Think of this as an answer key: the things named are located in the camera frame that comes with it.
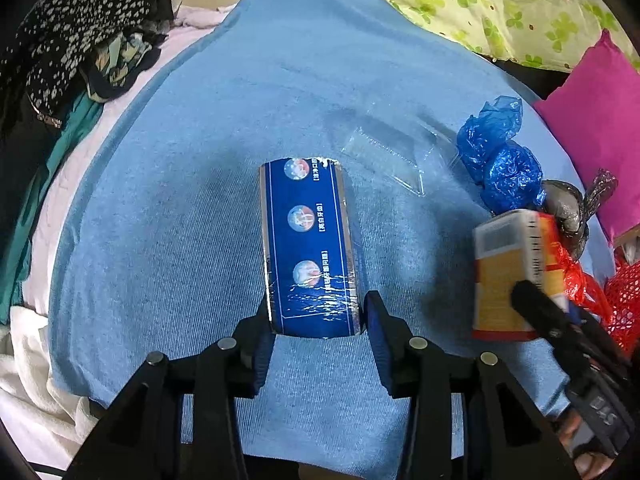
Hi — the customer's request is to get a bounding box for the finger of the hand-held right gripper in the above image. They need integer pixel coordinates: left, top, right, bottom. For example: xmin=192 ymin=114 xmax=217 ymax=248
xmin=567 ymin=302 xmax=626 ymax=363
xmin=511 ymin=280 xmax=576 ymax=348

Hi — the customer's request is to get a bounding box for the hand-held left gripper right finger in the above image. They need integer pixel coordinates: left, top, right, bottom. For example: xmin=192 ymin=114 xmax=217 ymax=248
xmin=363 ymin=290 xmax=581 ymax=480

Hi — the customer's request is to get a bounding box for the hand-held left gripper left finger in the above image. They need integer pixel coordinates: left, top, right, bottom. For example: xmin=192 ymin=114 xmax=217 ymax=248
xmin=65 ymin=292 xmax=277 ymax=480

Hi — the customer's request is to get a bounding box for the orange and white carton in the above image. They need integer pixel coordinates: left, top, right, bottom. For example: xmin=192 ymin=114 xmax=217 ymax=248
xmin=472 ymin=209 xmax=571 ymax=342

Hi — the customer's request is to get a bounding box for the dark blue printed carton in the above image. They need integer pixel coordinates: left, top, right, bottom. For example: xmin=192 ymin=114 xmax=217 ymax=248
xmin=258 ymin=156 xmax=362 ymax=339

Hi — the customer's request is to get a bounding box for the blue plastic bag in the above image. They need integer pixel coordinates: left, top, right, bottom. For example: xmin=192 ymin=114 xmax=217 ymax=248
xmin=456 ymin=96 xmax=547 ymax=213

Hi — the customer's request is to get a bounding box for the person's right hand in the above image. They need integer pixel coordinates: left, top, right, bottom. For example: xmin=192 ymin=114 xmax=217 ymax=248
xmin=557 ymin=410 xmax=621 ymax=480

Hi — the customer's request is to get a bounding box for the red mesh bag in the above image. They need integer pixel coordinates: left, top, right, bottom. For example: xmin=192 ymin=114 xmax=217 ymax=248
xmin=602 ymin=260 xmax=640 ymax=356

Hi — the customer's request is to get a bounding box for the red plastic bag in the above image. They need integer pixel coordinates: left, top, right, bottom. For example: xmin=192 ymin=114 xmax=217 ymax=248
xmin=555 ymin=242 xmax=613 ymax=333

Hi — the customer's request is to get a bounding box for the grey plastic bag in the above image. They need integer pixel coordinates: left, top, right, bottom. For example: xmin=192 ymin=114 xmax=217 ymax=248
xmin=542 ymin=169 xmax=620 ymax=261

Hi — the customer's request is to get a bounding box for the magenta pillow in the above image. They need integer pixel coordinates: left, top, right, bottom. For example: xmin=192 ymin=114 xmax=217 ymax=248
xmin=532 ymin=29 xmax=640 ymax=246

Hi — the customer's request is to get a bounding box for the clear plastic blister packaging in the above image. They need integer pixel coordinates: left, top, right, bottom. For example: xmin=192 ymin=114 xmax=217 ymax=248
xmin=342 ymin=102 xmax=461 ymax=196

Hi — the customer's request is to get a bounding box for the light blue towel blanket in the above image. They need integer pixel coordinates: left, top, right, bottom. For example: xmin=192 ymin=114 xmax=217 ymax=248
xmin=47 ymin=0 xmax=616 ymax=480

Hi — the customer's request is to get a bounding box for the white fluffy blanket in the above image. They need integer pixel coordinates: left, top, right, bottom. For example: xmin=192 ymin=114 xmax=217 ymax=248
xmin=0 ymin=305 xmax=108 ymax=471

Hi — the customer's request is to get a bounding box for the teal cloth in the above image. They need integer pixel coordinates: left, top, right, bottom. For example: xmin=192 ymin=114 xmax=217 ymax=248
xmin=0 ymin=92 xmax=108 ymax=326

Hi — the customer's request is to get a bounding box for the pale pink bed sheet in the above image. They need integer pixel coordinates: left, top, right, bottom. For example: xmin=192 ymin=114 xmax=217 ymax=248
xmin=22 ymin=2 xmax=238 ymax=321

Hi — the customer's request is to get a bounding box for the green clover print blanket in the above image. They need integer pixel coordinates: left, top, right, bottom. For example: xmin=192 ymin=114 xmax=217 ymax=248
xmin=285 ymin=0 xmax=640 ymax=73

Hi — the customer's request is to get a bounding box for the green patterned garment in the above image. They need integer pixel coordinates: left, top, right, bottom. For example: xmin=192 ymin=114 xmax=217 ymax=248
xmin=82 ymin=32 xmax=168 ymax=103

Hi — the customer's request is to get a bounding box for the black white-dotted cloth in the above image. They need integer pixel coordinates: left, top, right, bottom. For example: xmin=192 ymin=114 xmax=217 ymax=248
xmin=0 ymin=0 xmax=176 ymax=128

